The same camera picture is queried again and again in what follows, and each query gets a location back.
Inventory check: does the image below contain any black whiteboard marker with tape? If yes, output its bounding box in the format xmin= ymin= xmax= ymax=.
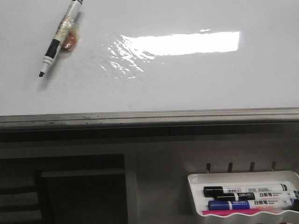
xmin=39 ymin=0 xmax=83 ymax=77

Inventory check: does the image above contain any white whiteboard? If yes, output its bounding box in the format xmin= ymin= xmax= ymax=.
xmin=0 ymin=0 xmax=299 ymax=131

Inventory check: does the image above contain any dark chair under board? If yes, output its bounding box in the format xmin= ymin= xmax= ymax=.
xmin=0 ymin=154 xmax=128 ymax=224

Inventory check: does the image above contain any black capped marker top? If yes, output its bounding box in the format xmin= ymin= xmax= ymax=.
xmin=203 ymin=183 xmax=290 ymax=197

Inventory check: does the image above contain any black capped marker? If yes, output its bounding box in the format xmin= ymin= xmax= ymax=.
xmin=214 ymin=190 xmax=299 ymax=201
xmin=203 ymin=183 xmax=290 ymax=197

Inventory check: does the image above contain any white plastic marker tray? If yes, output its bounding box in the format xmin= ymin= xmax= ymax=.
xmin=187 ymin=171 xmax=299 ymax=224

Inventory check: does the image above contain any black capped marker middle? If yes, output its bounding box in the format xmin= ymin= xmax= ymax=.
xmin=214 ymin=190 xmax=299 ymax=201

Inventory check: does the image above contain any blue capped marker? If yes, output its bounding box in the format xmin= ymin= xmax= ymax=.
xmin=208 ymin=198 xmax=295 ymax=210

